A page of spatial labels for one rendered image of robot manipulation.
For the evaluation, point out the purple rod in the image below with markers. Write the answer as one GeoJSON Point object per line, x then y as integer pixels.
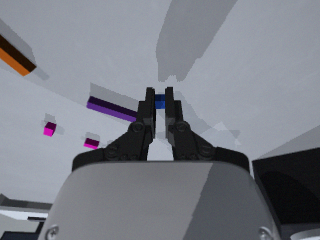
{"type": "Point", "coordinates": [111, 109]}

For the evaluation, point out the orange rod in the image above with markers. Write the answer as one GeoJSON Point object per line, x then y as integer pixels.
{"type": "Point", "coordinates": [10, 55]}

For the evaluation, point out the small blue block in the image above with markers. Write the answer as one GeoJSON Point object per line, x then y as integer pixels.
{"type": "Point", "coordinates": [160, 101]}

